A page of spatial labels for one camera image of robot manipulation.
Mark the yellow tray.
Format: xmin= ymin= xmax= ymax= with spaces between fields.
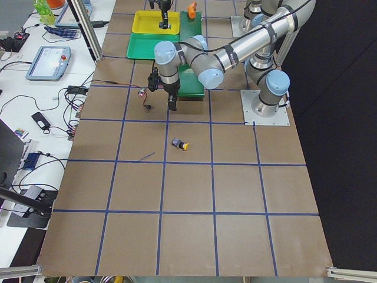
xmin=132 ymin=10 xmax=180 ymax=35

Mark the aluminium frame post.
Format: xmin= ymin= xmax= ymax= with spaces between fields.
xmin=67 ymin=0 xmax=102 ymax=61

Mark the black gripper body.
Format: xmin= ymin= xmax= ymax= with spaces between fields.
xmin=148 ymin=67 xmax=180 ymax=102
xmin=149 ymin=0 xmax=173 ymax=21

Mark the green tray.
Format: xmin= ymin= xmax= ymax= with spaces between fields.
xmin=126 ymin=33 xmax=179 ymax=60

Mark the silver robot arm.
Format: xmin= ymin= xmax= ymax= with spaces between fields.
xmin=148 ymin=1 xmax=316 ymax=111
xmin=148 ymin=0 xmax=262 ymax=32

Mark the blue plaid cloth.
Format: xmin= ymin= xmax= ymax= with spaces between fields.
xmin=44 ymin=26 xmax=77 ymax=40

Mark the yellow push button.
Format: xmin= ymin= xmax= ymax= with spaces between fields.
xmin=159 ymin=19 xmax=171 ymax=29
xmin=171 ymin=138 xmax=189 ymax=151

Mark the small controller circuit board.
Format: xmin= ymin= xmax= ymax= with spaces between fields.
xmin=138 ymin=88 xmax=147 ymax=97

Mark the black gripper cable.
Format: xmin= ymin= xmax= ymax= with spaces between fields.
xmin=173 ymin=0 xmax=313 ymax=54

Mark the green drink bottle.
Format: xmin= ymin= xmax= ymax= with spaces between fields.
xmin=33 ymin=0 xmax=55 ymax=25

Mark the teach pendant tablet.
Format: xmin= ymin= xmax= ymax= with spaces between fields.
xmin=25 ymin=46 xmax=71 ymax=81
xmin=55 ymin=0 xmax=92 ymax=29

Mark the red black wire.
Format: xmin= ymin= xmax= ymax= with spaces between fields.
xmin=91 ymin=80 xmax=166 ymax=108

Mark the plain orange cylinder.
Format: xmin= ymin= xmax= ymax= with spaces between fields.
xmin=187 ymin=1 xmax=197 ymax=19

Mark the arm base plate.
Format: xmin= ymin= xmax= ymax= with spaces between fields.
xmin=240 ymin=90 xmax=290 ymax=126
xmin=230 ymin=16 xmax=251 ymax=38

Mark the green conveyor belt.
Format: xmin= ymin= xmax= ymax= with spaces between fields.
xmin=177 ymin=11 xmax=205 ymax=100

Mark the black power adapter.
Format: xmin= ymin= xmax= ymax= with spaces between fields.
xmin=67 ymin=85 xmax=88 ymax=95

